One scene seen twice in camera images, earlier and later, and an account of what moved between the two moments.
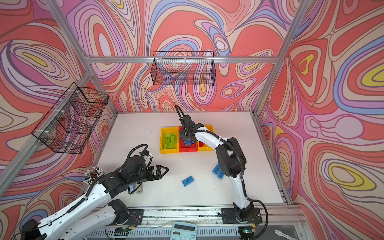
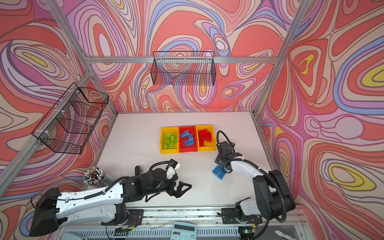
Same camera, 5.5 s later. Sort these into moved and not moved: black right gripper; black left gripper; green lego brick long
Moved: black right gripper; black left gripper
Not moved: green lego brick long
